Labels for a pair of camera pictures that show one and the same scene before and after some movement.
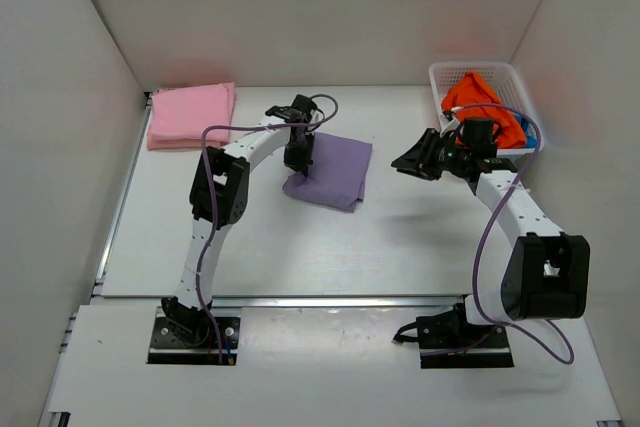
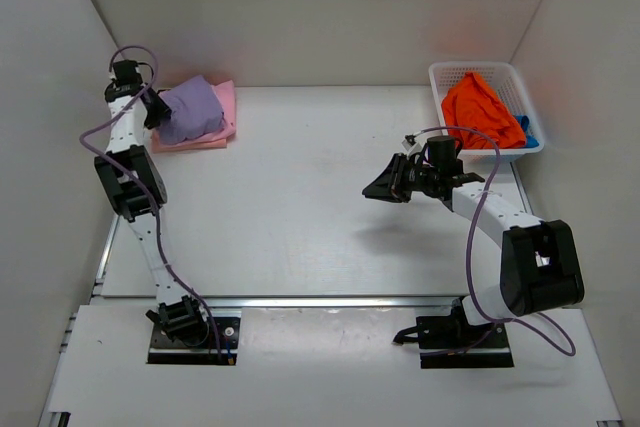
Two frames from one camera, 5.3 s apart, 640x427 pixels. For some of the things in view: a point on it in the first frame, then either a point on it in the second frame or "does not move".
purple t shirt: [337, 173] → [196, 111]
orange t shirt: [470, 89] does not move
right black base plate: [448, 340] does not move
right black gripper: [430, 156] → [401, 179]
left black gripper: [298, 156] → [151, 110]
